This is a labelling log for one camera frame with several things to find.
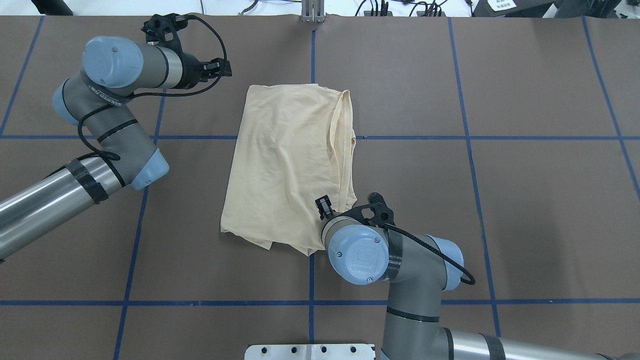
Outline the black power adapter box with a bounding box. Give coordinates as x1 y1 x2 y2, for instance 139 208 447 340
471 0 555 18

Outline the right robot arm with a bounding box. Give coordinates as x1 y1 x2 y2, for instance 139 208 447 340
315 193 610 360

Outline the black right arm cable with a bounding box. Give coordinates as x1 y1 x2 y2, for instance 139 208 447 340
382 222 477 287

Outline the aluminium frame post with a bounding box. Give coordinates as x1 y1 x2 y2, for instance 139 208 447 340
301 0 326 24

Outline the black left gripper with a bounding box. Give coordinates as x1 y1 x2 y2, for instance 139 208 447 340
179 52 233 90

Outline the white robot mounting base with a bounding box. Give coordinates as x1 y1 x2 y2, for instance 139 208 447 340
244 343 377 360

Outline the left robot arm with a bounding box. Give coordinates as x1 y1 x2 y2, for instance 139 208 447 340
0 36 232 262

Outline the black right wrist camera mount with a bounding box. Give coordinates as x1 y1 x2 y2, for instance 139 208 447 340
342 192 396 228

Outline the cream long-sleeve graphic shirt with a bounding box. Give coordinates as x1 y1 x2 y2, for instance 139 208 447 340
220 83 357 256

